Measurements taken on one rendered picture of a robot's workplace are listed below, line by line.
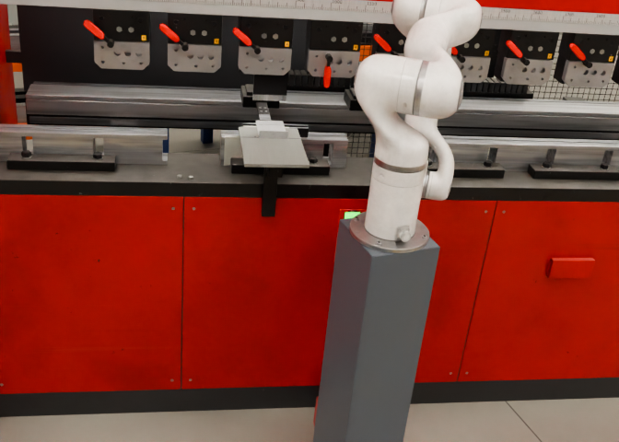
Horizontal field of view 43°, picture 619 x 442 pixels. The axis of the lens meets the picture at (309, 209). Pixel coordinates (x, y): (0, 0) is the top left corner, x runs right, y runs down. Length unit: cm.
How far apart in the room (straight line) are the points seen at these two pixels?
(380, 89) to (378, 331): 59
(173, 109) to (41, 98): 41
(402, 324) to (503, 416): 112
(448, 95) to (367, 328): 59
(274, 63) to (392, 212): 71
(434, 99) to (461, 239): 97
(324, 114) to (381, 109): 99
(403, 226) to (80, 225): 102
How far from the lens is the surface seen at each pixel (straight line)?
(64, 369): 272
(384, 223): 182
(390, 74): 170
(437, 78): 169
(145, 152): 242
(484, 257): 265
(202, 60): 230
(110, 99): 265
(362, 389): 202
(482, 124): 286
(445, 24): 195
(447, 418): 293
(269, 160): 219
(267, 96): 239
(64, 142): 243
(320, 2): 229
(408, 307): 193
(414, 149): 175
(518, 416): 302
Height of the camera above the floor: 191
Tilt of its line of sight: 28 degrees down
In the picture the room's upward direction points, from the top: 6 degrees clockwise
